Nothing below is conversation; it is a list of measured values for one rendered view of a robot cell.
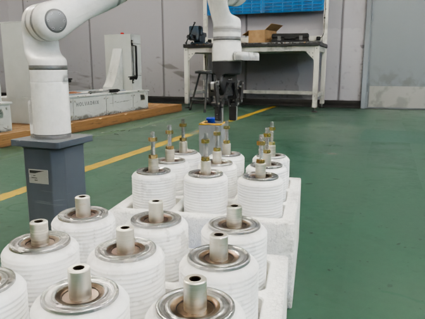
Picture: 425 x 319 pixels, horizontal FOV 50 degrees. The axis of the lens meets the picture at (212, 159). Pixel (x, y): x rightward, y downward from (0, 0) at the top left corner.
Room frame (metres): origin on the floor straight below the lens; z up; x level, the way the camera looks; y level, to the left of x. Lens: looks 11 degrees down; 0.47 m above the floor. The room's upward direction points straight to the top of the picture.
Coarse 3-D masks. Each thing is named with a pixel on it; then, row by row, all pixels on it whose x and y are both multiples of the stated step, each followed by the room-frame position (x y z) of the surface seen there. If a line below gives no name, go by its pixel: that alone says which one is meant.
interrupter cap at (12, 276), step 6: (0, 270) 0.47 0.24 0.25; (6, 270) 0.47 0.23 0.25; (12, 270) 0.47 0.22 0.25; (0, 276) 0.46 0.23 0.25; (6, 276) 0.46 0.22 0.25; (12, 276) 0.46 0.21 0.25; (0, 282) 0.44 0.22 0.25; (6, 282) 0.44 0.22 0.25; (12, 282) 0.44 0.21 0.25; (0, 288) 0.43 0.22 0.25; (6, 288) 0.43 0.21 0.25
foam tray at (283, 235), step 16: (288, 192) 1.06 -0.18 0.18; (112, 208) 0.94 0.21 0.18; (128, 208) 0.94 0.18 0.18; (176, 208) 0.94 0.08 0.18; (288, 208) 0.94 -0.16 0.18; (192, 224) 0.88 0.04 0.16; (272, 224) 0.85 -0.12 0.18; (288, 224) 0.84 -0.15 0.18; (192, 240) 0.88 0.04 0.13; (272, 240) 0.85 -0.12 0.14; (288, 240) 0.84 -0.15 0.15; (288, 256) 0.84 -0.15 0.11; (288, 272) 0.84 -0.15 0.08; (288, 288) 0.84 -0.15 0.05; (288, 304) 0.84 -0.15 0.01
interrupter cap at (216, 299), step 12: (180, 288) 0.43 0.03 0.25; (168, 300) 0.40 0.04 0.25; (180, 300) 0.41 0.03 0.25; (216, 300) 0.41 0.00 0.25; (228, 300) 0.41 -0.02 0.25; (156, 312) 0.38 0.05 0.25; (168, 312) 0.38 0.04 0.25; (180, 312) 0.39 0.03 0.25; (204, 312) 0.39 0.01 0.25; (216, 312) 0.38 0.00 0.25; (228, 312) 0.38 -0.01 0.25
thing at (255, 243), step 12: (204, 228) 0.62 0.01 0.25; (264, 228) 0.62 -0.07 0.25; (204, 240) 0.61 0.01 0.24; (228, 240) 0.58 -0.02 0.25; (240, 240) 0.58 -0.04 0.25; (252, 240) 0.59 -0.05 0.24; (264, 240) 0.61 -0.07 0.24; (252, 252) 0.59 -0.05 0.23; (264, 252) 0.61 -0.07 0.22; (264, 264) 0.61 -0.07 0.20; (264, 276) 0.61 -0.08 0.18; (264, 288) 0.61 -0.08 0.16
